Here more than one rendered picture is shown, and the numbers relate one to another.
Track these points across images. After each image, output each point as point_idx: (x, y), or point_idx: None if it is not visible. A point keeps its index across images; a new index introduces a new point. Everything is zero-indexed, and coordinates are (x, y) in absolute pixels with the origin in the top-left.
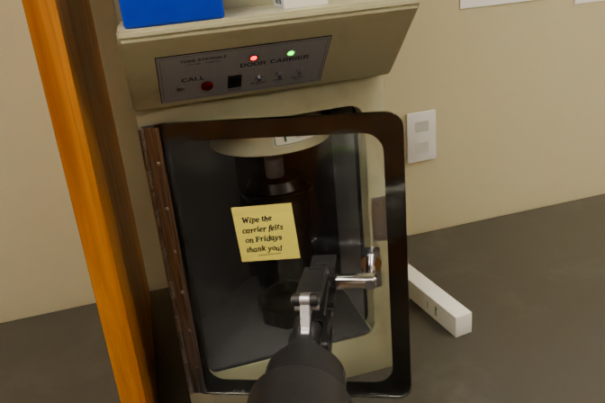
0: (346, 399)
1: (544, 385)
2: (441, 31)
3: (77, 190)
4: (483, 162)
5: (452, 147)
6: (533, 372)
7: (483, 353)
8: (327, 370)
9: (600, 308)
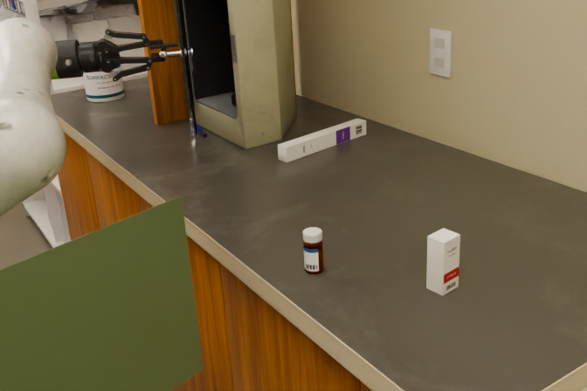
0: (71, 53)
1: (237, 181)
2: None
3: None
4: (489, 100)
5: (465, 72)
6: (248, 179)
7: (265, 167)
8: (82, 47)
9: (335, 195)
